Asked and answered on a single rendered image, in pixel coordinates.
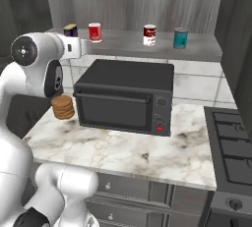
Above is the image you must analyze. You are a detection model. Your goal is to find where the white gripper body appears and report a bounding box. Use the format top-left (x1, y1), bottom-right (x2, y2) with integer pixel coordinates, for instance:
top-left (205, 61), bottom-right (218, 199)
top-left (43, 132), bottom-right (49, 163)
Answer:
top-left (80, 38), bottom-right (94, 58)

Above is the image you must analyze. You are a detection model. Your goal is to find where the grey wooden open cabinet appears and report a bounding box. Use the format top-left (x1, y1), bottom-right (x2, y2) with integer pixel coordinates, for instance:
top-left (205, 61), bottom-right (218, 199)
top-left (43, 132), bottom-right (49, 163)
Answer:
top-left (3, 0), bottom-right (242, 64)

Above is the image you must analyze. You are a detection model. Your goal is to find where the brown cookie stack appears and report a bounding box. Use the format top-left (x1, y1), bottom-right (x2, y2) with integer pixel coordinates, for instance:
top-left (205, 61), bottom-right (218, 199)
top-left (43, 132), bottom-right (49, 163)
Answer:
top-left (50, 94), bottom-right (76, 121)

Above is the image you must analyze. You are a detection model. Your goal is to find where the dark grey cabinet door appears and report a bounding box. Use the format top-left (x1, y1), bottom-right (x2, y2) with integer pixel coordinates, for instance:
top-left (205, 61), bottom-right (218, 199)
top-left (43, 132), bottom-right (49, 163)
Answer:
top-left (214, 0), bottom-right (252, 134)
top-left (0, 0), bottom-right (54, 68)

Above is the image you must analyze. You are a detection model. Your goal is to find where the dark blue and yellow can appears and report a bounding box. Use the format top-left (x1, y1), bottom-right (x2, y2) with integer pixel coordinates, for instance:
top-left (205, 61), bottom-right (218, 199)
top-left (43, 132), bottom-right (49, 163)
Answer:
top-left (62, 23), bottom-right (79, 38)

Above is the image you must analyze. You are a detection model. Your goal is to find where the black toaster oven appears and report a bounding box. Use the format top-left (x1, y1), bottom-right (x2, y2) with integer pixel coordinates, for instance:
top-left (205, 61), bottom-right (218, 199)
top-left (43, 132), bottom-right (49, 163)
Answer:
top-left (72, 58), bottom-right (175, 138)

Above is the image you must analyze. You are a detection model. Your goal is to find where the red and white can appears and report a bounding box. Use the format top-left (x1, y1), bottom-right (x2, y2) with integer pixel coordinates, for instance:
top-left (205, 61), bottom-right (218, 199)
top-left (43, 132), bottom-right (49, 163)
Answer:
top-left (143, 24), bottom-right (158, 47)

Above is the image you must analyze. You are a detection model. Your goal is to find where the toaster oven door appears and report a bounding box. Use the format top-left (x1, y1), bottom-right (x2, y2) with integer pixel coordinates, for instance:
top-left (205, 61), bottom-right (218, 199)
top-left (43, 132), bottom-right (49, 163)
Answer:
top-left (73, 88), bottom-right (156, 133)

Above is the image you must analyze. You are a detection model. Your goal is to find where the toaster oven knob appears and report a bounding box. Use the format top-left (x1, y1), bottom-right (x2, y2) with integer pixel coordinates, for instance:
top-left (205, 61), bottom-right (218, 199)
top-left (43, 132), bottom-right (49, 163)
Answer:
top-left (154, 114), bottom-right (166, 127)
top-left (156, 95), bottom-right (168, 108)

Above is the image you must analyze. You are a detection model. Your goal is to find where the teal can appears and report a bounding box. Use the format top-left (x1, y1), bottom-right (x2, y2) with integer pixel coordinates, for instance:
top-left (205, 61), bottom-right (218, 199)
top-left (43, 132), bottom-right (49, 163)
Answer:
top-left (172, 27), bottom-right (189, 50)

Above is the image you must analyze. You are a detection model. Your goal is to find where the grey drawer front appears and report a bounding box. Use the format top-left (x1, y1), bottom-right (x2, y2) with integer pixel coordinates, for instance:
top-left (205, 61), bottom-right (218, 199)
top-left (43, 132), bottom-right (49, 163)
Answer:
top-left (86, 200), bottom-right (151, 227)
top-left (96, 172), bottom-right (152, 201)

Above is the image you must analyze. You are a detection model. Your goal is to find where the black hob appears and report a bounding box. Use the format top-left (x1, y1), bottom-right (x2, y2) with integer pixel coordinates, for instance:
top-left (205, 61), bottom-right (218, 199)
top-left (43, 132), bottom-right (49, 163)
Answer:
top-left (203, 105), bottom-right (252, 197)

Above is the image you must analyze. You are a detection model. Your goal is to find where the grey cupboard panel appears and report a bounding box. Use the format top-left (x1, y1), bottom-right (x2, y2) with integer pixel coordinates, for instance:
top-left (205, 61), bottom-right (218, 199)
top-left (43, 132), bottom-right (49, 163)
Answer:
top-left (168, 185), bottom-right (212, 227)

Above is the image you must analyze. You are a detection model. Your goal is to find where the black stove knob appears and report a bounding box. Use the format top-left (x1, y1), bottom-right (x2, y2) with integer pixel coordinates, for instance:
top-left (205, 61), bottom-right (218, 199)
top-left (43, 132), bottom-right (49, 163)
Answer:
top-left (227, 197), bottom-right (244, 211)

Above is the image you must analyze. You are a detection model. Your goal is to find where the toaster oven door handle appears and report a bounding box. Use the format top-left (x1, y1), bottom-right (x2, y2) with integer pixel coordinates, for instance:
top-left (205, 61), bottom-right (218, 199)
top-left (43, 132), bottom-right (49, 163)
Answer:
top-left (74, 90), bottom-right (154, 105)

